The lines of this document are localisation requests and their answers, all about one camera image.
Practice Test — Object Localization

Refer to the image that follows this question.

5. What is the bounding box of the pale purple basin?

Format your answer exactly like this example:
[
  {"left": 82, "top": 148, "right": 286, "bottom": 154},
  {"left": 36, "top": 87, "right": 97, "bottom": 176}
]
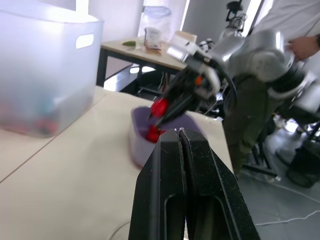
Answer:
[{"left": 127, "top": 117, "right": 163, "bottom": 169}]

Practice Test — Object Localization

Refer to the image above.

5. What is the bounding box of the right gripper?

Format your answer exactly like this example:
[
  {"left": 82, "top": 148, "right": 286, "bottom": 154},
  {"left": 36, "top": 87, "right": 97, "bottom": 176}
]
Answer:
[{"left": 148, "top": 65, "right": 218, "bottom": 127}]

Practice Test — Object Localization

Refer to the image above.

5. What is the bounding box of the tan table with black legs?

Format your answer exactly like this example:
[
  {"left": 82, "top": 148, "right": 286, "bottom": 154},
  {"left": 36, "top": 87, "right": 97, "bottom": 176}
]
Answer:
[{"left": 99, "top": 36, "right": 189, "bottom": 94}]

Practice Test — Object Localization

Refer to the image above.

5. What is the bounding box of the black cable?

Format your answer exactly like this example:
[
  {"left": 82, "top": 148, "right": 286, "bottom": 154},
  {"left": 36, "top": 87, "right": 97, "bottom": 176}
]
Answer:
[{"left": 209, "top": 58, "right": 238, "bottom": 118}]

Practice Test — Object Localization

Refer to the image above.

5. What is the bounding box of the clear plastic bag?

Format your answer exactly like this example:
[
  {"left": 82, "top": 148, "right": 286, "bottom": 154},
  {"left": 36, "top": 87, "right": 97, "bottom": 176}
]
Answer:
[{"left": 142, "top": 5, "right": 173, "bottom": 45}]

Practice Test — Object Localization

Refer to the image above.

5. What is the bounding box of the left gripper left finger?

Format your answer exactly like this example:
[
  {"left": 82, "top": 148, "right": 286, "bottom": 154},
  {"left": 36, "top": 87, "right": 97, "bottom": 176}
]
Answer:
[{"left": 128, "top": 129, "right": 188, "bottom": 240}]

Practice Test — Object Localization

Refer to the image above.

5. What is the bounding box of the beige cardboard box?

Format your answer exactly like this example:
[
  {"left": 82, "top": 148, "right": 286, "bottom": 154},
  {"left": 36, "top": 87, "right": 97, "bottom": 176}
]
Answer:
[{"left": 173, "top": 30, "right": 199, "bottom": 47}]

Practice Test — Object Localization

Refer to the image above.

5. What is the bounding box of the small white labelled box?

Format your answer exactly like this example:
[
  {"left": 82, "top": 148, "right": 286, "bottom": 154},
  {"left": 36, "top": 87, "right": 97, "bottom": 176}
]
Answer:
[{"left": 144, "top": 26, "right": 163, "bottom": 50}]

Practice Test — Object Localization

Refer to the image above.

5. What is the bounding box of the white floor cable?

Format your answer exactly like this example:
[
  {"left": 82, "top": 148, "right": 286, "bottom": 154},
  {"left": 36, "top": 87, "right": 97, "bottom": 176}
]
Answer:
[{"left": 254, "top": 209, "right": 320, "bottom": 226}]

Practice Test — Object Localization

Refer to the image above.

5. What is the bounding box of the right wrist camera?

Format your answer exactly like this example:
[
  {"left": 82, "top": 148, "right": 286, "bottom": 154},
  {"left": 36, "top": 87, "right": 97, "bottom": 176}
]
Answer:
[{"left": 165, "top": 37, "right": 201, "bottom": 64}]

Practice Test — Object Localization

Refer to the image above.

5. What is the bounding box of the red cherry pile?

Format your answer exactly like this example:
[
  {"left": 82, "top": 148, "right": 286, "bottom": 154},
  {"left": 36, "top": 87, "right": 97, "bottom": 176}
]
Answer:
[{"left": 145, "top": 125, "right": 166, "bottom": 144}]

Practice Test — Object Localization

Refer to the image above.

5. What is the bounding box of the translucent plastic storage bin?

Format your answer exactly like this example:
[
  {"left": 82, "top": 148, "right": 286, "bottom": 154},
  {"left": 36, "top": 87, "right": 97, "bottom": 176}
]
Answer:
[{"left": 0, "top": 9, "right": 105, "bottom": 139}]

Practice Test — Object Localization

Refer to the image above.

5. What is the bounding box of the person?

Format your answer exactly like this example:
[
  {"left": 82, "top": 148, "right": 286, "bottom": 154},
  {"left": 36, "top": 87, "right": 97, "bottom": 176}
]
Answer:
[{"left": 223, "top": 0, "right": 320, "bottom": 182}]

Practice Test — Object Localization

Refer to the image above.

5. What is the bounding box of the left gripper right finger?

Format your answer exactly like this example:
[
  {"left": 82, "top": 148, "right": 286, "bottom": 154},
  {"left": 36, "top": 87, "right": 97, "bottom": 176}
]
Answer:
[{"left": 178, "top": 128, "right": 261, "bottom": 240}]

